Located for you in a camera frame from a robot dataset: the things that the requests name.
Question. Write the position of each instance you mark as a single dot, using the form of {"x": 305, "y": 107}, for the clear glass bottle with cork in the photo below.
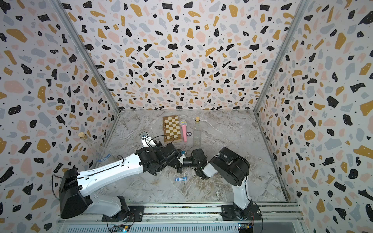
{"x": 197, "y": 132}

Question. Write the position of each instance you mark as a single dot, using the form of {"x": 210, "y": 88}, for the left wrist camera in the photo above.
{"x": 145, "y": 139}

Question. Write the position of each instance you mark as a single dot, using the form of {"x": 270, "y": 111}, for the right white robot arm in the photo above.
{"x": 229, "y": 165}

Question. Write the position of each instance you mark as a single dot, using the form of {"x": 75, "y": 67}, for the pink toy microphone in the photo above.
{"x": 183, "y": 125}

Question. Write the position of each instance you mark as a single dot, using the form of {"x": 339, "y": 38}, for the glass bottle blue label left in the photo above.
{"x": 101, "y": 155}

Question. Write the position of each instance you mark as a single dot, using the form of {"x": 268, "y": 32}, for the left metal corner post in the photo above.
{"x": 59, "y": 9}

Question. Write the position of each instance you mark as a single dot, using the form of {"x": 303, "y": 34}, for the right metal corner post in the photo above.
{"x": 283, "y": 49}

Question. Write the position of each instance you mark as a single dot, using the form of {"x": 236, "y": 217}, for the wooden chessboard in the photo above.
{"x": 171, "y": 129}

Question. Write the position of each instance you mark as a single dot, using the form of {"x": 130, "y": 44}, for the metal corner post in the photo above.
{"x": 283, "y": 49}
{"x": 59, "y": 9}

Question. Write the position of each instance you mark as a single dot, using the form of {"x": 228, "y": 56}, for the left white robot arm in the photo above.
{"x": 77, "y": 191}

